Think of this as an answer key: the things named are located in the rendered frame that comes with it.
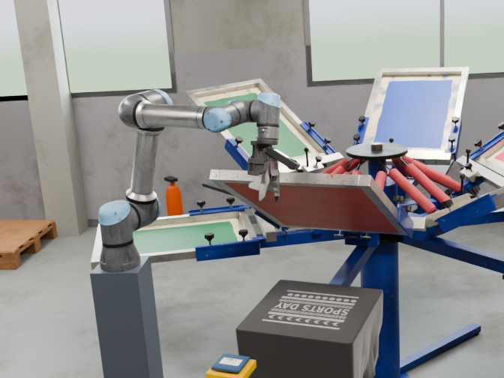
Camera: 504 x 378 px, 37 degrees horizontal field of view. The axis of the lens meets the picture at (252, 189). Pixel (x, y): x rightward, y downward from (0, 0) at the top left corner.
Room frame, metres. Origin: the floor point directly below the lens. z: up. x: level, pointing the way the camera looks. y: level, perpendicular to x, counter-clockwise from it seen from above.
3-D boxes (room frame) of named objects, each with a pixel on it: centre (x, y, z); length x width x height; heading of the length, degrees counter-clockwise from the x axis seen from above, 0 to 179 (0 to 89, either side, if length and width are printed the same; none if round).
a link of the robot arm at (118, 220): (2.64, 0.51, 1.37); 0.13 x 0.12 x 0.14; 148
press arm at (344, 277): (3.13, -0.40, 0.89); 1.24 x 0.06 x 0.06; 157
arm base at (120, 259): (2.64, 0.51, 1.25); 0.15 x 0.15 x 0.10
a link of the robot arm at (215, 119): (2.48, 0.25, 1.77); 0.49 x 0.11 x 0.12; 58
